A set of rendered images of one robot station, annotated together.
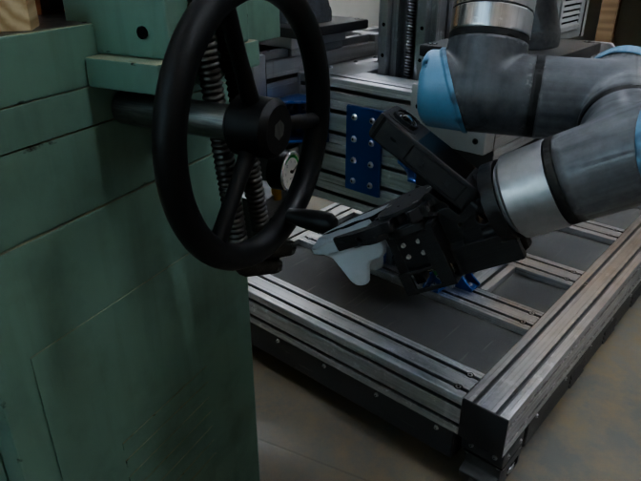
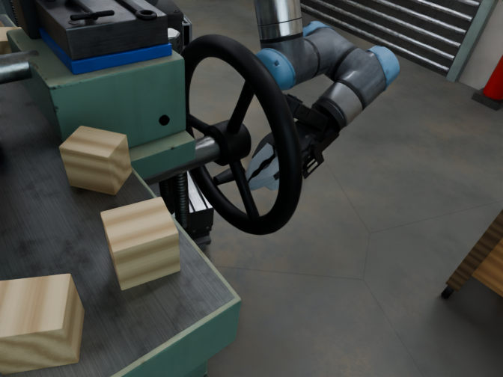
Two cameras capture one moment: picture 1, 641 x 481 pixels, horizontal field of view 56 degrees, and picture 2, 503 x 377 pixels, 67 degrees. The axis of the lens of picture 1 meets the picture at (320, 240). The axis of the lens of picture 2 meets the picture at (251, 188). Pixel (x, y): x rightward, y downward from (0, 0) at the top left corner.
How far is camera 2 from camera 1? 63 cm
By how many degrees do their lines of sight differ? 59
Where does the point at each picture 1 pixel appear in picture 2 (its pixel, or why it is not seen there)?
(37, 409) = not seen: outside the picture
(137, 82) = (176, 159)
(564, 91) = (326, 56)
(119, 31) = (137, 127)
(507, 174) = (345, 105)
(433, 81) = (286, 72)
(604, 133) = (373, 75)
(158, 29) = (178, 111)
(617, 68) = (334, 38)
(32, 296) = not seen: hidden behind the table
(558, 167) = (363, 95)
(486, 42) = (299, 43)
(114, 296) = not seen: hidden behind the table
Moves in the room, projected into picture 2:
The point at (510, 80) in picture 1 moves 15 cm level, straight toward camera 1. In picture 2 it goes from (311, 58) to (388, 92)
